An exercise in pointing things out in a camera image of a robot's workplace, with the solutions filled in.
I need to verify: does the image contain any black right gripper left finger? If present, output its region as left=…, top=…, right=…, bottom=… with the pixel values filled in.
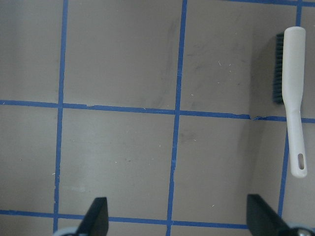
left=75, top=197, right=109, bottom=236

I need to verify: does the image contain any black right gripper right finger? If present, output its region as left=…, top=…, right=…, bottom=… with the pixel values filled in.
left=247, top=194, right=311, bottom=236

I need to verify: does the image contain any beige hand brush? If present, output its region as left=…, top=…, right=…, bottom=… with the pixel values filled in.
left=272, top=27, right=308, bottom=178

